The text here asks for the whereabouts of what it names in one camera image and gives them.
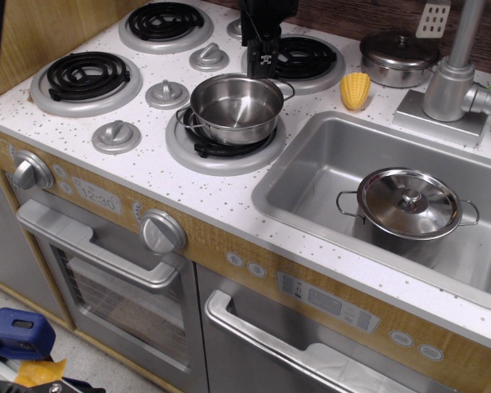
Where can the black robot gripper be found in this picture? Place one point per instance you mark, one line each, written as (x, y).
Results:
(260, 32)

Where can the small steel pan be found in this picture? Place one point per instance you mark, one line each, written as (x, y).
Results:
(235, 110)

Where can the back right stove burner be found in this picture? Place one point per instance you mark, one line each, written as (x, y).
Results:
(310, 65)

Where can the stove burner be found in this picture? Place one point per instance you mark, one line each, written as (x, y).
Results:
(182, 149)
(164, 28)
(86, 84)
(310, 65)

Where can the back left stove burner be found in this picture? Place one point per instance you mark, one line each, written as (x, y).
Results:
(164, 28)

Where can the front right stove burner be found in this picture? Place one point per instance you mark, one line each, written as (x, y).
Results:
(182, 149)

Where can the front left stove burner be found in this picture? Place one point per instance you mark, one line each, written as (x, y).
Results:
(86, 84)

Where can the grey stovetop knob back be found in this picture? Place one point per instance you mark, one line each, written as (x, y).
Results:
(234, 29)

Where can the grey stovetop knob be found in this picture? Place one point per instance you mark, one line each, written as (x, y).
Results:
(167, 95)
(234, 29)
(116, 137)
(210, 58)

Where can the grey stovetop knob upper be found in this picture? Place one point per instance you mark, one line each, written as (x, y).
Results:
(210, 58)

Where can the yellow toy corn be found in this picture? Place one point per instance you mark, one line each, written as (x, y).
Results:
(354, 89)

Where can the grey stovetop knob middle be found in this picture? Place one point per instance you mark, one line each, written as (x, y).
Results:
(167, 95)

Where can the grey toy sink basin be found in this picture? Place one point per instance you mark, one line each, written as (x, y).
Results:
(335, 152)

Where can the lidded steel pot on counter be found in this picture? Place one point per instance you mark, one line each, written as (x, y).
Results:
(398, 59)

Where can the grey stovetop knob front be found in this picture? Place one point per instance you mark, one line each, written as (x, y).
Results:
(116, 137)

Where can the white slotted spatula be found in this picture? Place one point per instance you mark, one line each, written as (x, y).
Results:
(433, 20)

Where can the grey toy faucet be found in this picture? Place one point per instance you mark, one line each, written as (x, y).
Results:
(454, 107)

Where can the right oven dial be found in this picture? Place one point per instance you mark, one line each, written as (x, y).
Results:
(160, 233)

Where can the oven dial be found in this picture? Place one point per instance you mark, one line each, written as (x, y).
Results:
(160, 233)
(31, 172)

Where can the lidded steel pot in sink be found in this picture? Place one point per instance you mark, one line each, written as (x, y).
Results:
(407, 212)

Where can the left oven dial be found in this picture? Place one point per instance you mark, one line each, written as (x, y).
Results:
(31, 172)

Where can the blue clamp tool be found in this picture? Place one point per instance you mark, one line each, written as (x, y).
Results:
(25, 335)

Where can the oven door with handle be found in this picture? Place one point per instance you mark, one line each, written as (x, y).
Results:
(142, 306)

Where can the dishwasher door with handle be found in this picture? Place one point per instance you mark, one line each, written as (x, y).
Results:
(286, 335)

